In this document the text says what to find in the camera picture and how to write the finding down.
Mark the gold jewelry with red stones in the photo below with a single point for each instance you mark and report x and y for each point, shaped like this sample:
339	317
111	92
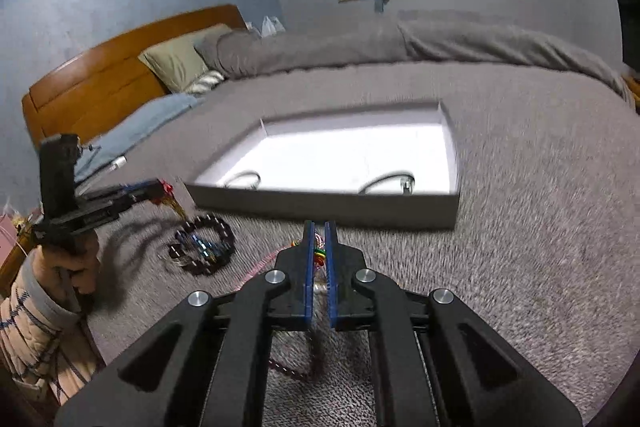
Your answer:
170	197

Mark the striped pillow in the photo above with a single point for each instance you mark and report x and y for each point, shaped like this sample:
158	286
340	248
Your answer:
206	81

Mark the person's left forearm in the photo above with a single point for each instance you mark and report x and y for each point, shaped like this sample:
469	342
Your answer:
35	332

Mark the olive pillow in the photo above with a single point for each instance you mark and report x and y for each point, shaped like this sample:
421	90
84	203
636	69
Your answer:
180	54

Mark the grey bed cover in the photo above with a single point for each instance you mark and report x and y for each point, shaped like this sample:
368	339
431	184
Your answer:
510	217

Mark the white plastic bag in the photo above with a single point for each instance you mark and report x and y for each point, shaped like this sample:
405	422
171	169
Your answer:
271	27

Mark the wooden headboard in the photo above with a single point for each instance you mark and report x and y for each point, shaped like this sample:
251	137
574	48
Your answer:
95	77

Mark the grey cardboard box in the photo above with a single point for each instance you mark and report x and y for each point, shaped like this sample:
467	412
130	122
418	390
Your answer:
330	207

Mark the dark furniture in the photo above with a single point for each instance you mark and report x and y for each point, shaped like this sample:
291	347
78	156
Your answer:
629	27

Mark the silver bangle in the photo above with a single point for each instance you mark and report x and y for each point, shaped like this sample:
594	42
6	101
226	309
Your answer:
246	177

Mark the light blue blanket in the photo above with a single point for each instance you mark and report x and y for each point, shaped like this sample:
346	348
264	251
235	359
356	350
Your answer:
135	127

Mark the grey duvet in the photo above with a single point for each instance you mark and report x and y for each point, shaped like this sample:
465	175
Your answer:
350	42

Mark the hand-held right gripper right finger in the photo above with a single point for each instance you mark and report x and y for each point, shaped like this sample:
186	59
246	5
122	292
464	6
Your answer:
331	277

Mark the small white cylinder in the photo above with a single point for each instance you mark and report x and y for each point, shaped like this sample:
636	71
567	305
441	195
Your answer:
118	162

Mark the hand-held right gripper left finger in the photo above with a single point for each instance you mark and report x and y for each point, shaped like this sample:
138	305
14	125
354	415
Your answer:
309	277

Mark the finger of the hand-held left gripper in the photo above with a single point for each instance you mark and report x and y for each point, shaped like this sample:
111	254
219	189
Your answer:
140	188
131	201

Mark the person's left hand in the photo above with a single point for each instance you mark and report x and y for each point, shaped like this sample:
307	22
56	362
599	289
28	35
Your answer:
82	264

